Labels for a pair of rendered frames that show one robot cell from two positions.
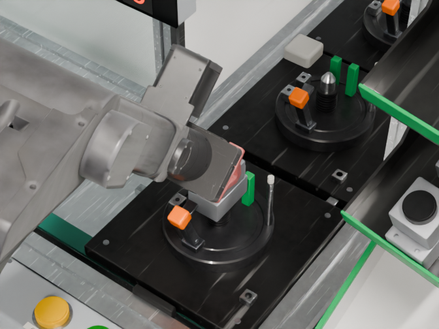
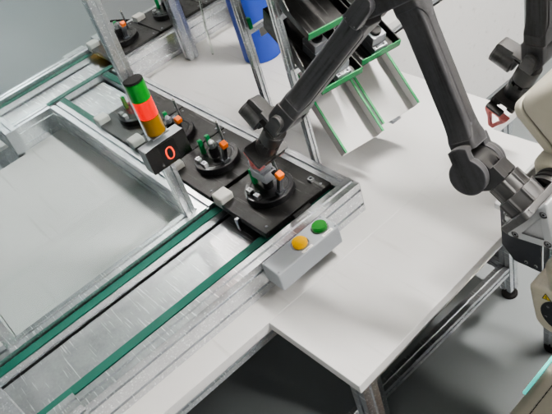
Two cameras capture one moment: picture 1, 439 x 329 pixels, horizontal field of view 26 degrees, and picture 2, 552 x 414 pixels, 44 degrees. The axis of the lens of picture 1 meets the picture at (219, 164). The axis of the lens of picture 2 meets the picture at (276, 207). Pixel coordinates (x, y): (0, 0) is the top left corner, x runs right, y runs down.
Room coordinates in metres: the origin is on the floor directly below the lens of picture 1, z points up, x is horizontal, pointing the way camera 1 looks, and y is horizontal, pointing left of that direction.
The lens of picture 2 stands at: (0.13, 1.33, 2.14)
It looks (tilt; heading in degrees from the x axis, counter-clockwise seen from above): 40 degrees down; 296
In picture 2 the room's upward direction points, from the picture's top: 19 degrees counter-clockwise
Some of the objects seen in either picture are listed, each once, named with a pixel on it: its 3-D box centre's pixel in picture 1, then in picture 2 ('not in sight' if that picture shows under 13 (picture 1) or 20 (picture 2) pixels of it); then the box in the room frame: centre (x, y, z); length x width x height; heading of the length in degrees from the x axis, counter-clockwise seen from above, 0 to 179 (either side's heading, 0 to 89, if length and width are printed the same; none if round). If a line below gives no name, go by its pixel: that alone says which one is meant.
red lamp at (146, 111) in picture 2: not in sight; (144, 107); (0.98, 0.09, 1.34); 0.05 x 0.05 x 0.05
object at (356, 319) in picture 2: not in sight; (372, 212); (0.51, -0.03, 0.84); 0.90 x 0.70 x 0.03; 57
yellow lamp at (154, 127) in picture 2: not in sight; (152, 123); (0.98, 0.09, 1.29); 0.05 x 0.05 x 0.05
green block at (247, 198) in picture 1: (247, 188); not in sight; (0.80, -0.04, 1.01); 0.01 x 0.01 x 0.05; 54
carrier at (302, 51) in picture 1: (326, 94); (213, 149); (0.98, -0.15, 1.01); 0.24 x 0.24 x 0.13; 54
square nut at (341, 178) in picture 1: (339, 176); not in sight; (0.86, -0.16, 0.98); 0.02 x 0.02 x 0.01; 54
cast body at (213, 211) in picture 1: (223, 174); (259, 165); (0.78, 0.00, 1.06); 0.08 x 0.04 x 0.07; 144
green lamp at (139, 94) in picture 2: not in sight; (137, 89); (0.98, 0.09, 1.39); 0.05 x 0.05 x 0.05
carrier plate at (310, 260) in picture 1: (218, 233); (271, 193); (0.77, 0.00, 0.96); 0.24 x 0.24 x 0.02; 54
